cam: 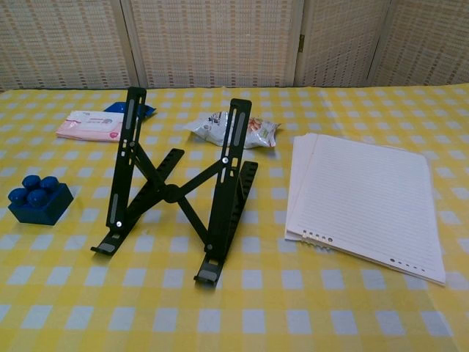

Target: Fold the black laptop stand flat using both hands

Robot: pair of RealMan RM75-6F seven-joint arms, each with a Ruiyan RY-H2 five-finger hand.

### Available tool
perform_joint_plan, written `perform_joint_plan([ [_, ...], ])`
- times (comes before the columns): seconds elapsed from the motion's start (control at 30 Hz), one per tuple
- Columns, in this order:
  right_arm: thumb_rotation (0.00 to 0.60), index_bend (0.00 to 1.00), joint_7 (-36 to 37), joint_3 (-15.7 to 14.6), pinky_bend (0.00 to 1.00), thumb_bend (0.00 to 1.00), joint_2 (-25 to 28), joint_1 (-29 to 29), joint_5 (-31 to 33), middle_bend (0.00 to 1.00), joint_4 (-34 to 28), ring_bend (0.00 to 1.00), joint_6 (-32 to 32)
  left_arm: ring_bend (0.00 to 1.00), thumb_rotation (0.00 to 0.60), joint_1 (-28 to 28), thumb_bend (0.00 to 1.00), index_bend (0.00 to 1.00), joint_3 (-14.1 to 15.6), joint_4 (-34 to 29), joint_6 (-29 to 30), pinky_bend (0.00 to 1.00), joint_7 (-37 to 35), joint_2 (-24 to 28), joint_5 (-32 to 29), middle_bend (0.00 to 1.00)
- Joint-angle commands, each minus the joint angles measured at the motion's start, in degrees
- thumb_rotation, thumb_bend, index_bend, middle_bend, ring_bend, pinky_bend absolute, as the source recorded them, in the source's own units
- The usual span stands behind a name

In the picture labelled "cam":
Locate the pink wet wipes pack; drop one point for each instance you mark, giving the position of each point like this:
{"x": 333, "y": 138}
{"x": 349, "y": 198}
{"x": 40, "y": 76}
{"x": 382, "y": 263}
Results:
{"x": 88, "y": 126}

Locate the woven folding screen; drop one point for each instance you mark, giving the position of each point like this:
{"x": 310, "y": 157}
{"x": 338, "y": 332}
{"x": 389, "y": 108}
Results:
{"x": 212, "y": 44}

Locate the white snack bag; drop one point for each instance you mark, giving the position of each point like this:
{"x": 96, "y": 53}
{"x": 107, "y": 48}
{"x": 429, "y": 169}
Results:
{"x": 205, "y": 128}

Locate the blue plastic packet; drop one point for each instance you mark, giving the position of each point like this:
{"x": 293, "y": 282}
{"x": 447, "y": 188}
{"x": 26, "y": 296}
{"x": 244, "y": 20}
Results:
{"x": 149, "y": 110}

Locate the blue toy building brick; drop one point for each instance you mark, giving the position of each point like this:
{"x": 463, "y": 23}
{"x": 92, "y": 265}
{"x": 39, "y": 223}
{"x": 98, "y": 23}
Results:
{"x": 36, "y": 210}

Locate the yellow checked tablecloth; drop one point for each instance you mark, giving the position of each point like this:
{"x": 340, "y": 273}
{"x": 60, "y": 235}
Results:
{"x": 234, "y": 322}

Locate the brass screen hinge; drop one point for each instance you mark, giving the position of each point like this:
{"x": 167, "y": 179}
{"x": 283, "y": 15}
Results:
{"x": 302, "y": 42}

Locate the stack of lined paper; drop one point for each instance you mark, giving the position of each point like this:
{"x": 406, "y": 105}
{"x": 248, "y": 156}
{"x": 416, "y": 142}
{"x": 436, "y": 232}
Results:
{"x": 366, "y": 198}

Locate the black folding laptop stand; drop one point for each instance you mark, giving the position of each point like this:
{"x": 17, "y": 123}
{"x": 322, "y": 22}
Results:
{"x": 170, "y": 193}

